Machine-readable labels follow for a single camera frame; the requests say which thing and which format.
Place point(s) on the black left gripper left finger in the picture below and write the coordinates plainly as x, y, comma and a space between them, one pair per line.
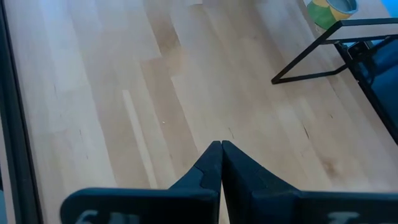
140, 208

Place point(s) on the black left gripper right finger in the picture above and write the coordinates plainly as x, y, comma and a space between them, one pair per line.
280, 208

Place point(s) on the green yellow labelled can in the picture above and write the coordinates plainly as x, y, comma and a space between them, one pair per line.
329, 12

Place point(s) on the black aluminium table frame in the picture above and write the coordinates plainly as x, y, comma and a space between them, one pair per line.
15, 124

